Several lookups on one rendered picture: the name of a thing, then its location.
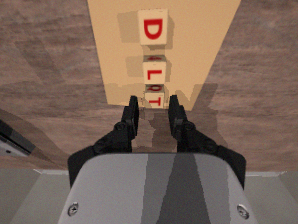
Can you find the tan flat mat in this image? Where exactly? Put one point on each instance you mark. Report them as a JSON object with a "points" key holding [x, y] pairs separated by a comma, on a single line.
{"points": [[195, 33]]}

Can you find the beige block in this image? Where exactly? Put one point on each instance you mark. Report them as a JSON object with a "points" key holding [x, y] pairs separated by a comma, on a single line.
{"points": [[153, 26], [154, 69], [154, 96]]}

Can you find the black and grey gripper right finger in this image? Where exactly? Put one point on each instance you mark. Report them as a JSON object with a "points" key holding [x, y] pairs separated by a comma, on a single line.
{"points": [[192, 140]]}

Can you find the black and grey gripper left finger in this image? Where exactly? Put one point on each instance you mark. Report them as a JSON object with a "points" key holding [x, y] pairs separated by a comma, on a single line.
{"points": [[122, 135]]}

